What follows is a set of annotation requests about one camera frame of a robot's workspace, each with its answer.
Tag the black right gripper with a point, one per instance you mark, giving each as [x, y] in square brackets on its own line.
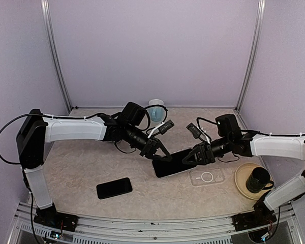
[206, 153]

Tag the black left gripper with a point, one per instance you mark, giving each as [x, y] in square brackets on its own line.
[147, 151]

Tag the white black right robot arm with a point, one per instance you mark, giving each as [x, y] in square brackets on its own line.
[250, 143]

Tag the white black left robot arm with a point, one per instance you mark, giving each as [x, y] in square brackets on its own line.
[39, 129]

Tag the light blue ceramic mug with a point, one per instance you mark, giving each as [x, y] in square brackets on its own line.
[156, 113]

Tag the dark green mug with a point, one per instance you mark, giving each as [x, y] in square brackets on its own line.
[259, 180]

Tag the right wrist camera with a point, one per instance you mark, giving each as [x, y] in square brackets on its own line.
[194, 130]

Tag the aluminium front rail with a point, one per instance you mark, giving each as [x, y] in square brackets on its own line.
[89, 229]

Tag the right aluminium corner post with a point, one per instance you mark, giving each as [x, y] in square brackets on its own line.
[252, 55]

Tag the aluminium corner post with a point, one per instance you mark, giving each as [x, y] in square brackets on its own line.
[252, 55]
[53, 49]

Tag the left aluminium corner post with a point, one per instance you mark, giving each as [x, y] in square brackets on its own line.
[53, 49]

